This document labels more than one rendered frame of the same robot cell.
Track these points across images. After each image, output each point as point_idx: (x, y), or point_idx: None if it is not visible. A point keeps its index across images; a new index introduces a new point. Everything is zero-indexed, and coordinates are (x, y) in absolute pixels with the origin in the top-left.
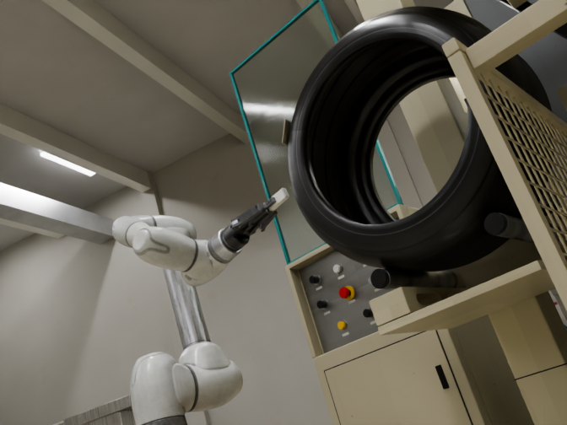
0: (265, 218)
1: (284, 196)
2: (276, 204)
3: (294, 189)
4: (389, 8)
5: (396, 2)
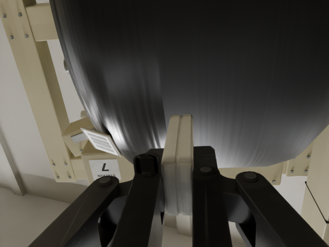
0: (214, 224)
1: (170, 119)
2: (165, 140)
3: (58, 20)
4: (306, 215)
5: (302, 207)
